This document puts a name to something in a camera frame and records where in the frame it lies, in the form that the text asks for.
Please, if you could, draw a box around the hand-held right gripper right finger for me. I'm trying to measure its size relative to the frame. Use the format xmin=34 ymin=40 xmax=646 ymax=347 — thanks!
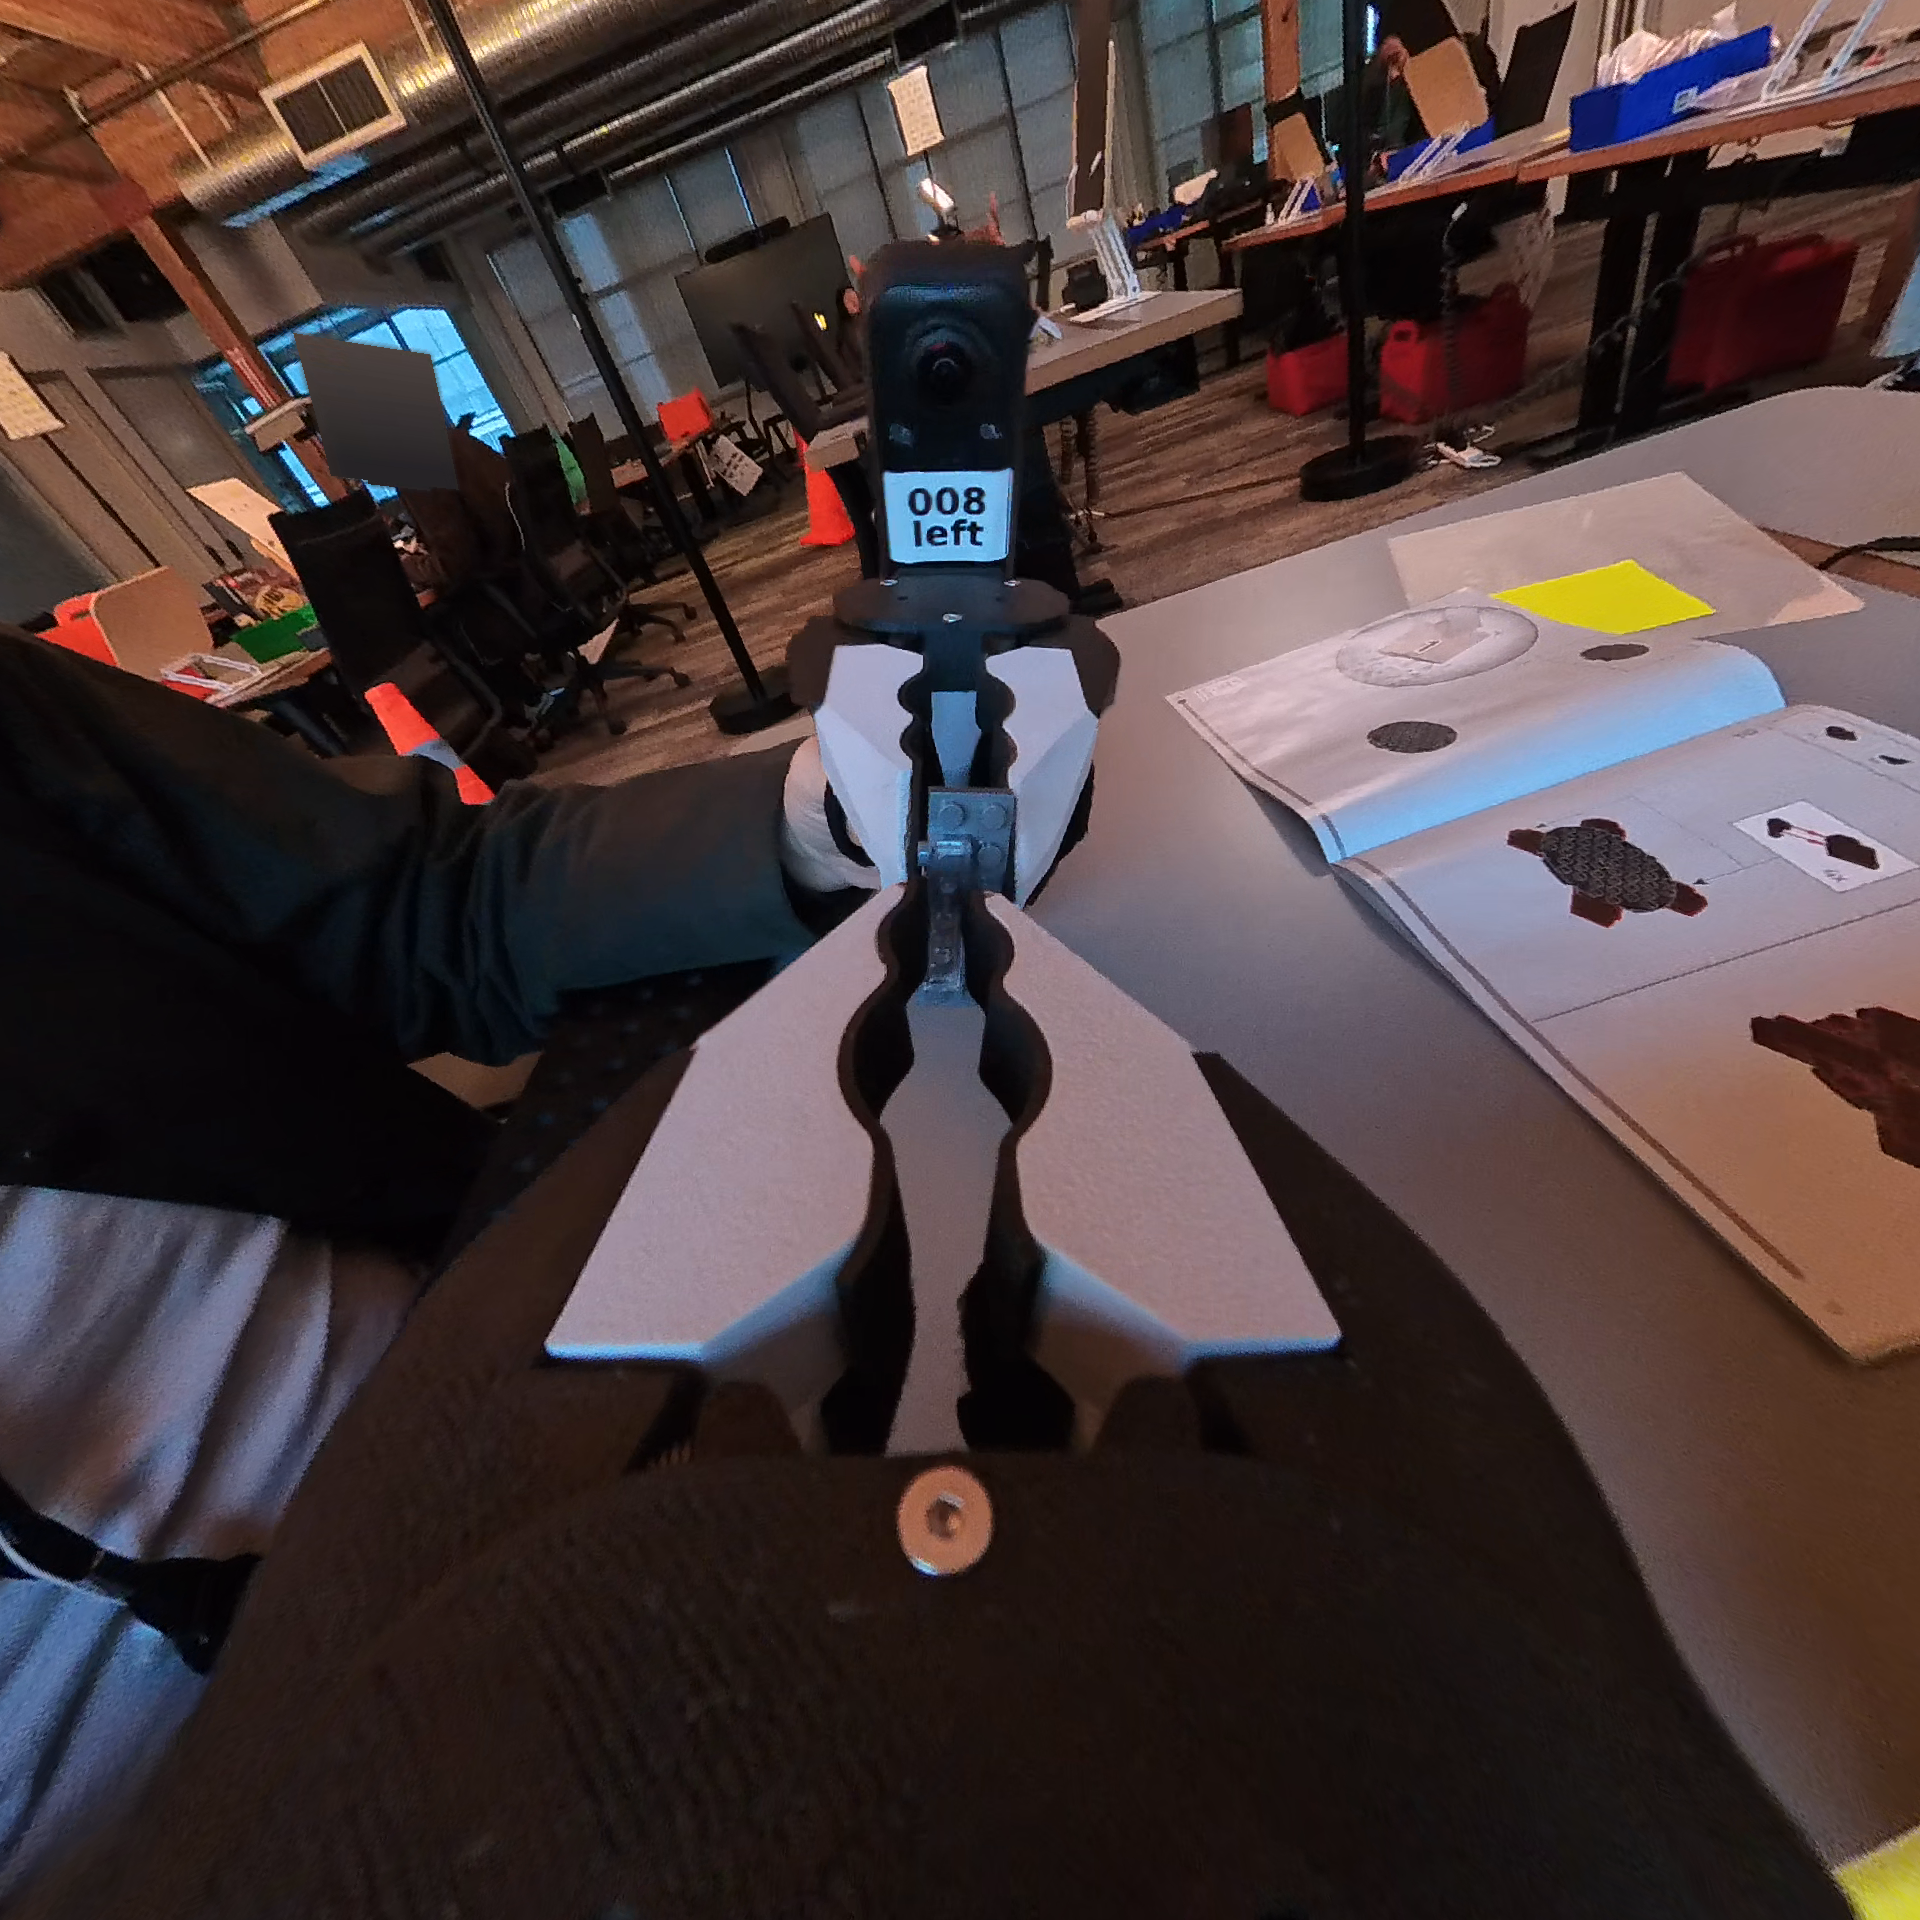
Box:
xmin=966 ymin=889 xmax=1345 ymax=1455

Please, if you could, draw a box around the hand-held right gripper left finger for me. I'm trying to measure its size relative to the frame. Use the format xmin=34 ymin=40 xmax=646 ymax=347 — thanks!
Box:
xmin=542 ymin=882 xmax=923 ymax=1455

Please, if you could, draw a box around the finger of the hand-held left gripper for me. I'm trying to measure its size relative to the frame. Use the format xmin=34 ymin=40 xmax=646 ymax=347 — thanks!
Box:
xmin=994 ymin=644 xmax=1100 ymax=906
xmin=815 ymin=642 xmax=935 ymax=889

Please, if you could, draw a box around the small grey bracket brick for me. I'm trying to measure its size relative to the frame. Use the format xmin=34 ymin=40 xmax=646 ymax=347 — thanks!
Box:
xmin=912 ymin=838 xmax=992 ymax=1000

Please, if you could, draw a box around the yellow plastic bin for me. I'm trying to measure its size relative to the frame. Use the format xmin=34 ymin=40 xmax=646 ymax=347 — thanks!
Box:
xmin=1838 ymin=1822 xmax=1920 ymax=1920

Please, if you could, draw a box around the person's left forearm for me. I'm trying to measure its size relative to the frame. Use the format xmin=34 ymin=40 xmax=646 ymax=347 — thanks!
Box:
xmin=0 ymin=622 xmax=826 ymax=1193

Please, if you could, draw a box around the grey desk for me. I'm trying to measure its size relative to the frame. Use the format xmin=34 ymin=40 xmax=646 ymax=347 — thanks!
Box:
xmin=496 ymin=386 xmax=1920 ymax=1864

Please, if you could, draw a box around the person's left hand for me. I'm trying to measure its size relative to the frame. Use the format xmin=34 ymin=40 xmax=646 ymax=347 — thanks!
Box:
xmin=777 ymin=739 xmax=884 ymax=896

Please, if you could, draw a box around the black pole stand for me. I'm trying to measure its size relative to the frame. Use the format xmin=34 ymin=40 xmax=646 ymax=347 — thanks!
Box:
xmin=1297 ymin=0 xmax=1422 ymax=505
xmin=427 ymin=0 xmax=817 ymax=740

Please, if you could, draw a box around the grey background table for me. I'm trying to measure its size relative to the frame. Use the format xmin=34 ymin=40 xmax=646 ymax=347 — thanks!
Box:
xmin=803 ymin=286 xmax=1249 ymax=471

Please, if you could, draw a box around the dark screen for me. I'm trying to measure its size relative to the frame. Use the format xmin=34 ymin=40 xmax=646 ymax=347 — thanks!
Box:
xmin=674 ymin=215 xmax=854 ymax=390

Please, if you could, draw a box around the small red bin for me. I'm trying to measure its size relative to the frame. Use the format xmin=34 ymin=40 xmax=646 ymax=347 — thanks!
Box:
xmin=1265 ymin=329 xmax=1355 ymax=419

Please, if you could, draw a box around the medium red bin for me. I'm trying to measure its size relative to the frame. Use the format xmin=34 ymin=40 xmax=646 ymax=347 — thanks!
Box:
xmin=1377 ymin=294 xmax=1536 ymax=426

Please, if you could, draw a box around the person's upper body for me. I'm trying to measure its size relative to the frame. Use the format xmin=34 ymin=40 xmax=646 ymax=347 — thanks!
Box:
xmin=0 ymin=1185 xmax=496 ymax=1878

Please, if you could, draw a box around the white paper sheet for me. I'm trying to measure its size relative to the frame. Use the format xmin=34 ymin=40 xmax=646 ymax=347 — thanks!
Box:
xmin=1387 ymin=471 xmax=1866 ymax=635

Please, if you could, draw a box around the yellow sticky note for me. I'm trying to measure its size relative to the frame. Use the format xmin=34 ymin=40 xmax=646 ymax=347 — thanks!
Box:
xmin=1492 ymin=559 xmax=1718 ymax=635

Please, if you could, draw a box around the open instruction booklet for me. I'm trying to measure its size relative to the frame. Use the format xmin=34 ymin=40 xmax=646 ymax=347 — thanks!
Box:
xmin=1168 ymin=591 xmax=1920 ymax=1368

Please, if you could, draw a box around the white air vent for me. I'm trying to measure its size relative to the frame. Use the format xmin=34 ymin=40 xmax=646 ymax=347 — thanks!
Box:
xmin=263 ymin=41 xmax=410 ymax=170

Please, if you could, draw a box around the blue plastic bin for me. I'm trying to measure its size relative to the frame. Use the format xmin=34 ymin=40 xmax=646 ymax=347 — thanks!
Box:
xmin=1571 ymin=28 xmax=1778 ymax=153

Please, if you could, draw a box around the large red bin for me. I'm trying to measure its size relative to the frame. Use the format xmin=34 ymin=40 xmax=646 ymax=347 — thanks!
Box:
xmin=1664 ymin=231 xmax=1863 ymax=396

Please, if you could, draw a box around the black lanyard strap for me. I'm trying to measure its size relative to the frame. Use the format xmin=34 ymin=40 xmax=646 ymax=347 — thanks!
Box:
xmin=0 ymin=1478 xmax=266 ymax=1673

